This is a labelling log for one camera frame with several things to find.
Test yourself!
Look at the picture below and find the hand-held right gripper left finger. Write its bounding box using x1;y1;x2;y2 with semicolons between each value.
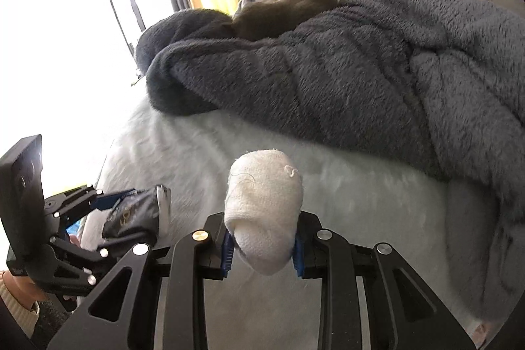
47;213;234;350

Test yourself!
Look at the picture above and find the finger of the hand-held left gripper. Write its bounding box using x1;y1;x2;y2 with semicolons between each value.
43;185;138;218
50;233;160;272

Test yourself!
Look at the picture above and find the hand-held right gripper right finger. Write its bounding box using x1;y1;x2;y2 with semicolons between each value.
293;211;476;350

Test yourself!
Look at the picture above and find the black snack packet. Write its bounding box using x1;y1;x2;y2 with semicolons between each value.
100;186;172;242

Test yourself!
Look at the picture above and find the small white sock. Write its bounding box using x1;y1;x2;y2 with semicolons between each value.
224;148;304;276

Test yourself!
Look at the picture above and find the person's left hand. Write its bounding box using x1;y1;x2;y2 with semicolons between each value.
0;271;51;310

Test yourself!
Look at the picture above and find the bed with white fleece sheet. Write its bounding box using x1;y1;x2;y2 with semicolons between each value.
80;92;525;350

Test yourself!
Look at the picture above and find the dark grey fleece blanket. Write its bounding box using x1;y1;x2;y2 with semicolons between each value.
135;0;525;195

